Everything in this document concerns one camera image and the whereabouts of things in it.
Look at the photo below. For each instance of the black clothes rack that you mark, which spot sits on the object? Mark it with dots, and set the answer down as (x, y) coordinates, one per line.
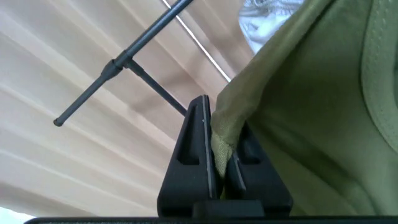
(109, 70)

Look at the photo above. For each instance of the pale grey shorts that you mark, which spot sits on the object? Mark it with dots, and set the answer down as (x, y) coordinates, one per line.
(264, 21)

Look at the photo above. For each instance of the green shirt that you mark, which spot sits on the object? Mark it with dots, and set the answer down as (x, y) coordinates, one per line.
(311, 109)

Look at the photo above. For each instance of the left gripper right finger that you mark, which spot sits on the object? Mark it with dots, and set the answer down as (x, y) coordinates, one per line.
(261, 186)

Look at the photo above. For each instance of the beige curtain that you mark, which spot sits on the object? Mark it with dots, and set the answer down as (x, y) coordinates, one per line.
(77, 155)

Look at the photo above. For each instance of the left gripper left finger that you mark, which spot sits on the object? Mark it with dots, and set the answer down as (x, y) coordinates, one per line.
(186, 186)

